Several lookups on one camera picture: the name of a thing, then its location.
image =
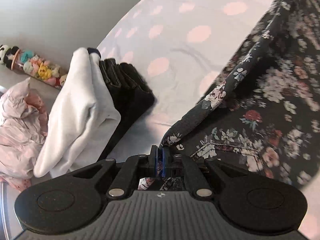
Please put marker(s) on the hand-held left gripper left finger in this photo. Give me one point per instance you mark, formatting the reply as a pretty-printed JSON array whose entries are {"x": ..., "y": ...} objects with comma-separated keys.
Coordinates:
[{"x": 153, "y": 160}]

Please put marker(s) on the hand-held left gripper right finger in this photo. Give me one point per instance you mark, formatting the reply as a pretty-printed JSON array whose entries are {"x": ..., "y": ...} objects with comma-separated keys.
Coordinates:
[{"x": 164, "y": 162}]

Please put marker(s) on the dark floral pants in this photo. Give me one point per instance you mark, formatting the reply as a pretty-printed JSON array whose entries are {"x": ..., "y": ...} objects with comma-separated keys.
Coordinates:
[{"x": 262, "y": 92}]

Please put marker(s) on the folded black garment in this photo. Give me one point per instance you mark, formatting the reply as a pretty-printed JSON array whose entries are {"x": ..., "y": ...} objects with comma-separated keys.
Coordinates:
[{"x": 130, "y": 95}]

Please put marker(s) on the folded white garment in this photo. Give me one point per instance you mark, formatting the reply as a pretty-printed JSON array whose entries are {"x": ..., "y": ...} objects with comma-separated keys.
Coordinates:
[{"x": 80, "y": 110}]

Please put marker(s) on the folded dark blue garment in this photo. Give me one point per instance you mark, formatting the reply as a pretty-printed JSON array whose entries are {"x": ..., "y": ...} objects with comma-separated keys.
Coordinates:
[{"x": 94, "y": 51}]

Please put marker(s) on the pink dotted cloth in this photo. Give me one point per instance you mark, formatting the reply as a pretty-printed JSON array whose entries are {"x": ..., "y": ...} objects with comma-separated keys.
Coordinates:
[{"x": 20, "y": 183}]

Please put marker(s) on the pink quilted duvet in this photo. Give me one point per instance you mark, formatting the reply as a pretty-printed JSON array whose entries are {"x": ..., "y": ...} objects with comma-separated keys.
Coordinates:
[{"x": 17, "y": 130}]

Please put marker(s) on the pink polka dot bed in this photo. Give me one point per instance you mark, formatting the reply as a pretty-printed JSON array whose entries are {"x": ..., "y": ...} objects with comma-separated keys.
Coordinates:
[{"x": 175, "y": 17}]

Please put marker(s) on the clear jar of plush toys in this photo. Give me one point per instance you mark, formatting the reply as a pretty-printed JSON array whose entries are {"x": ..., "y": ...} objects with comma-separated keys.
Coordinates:
[{"x": 40, "y": 67}]

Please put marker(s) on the panda plush toy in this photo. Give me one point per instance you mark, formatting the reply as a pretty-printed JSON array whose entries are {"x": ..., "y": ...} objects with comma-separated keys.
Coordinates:
[{"x": 5, "y": 52}]

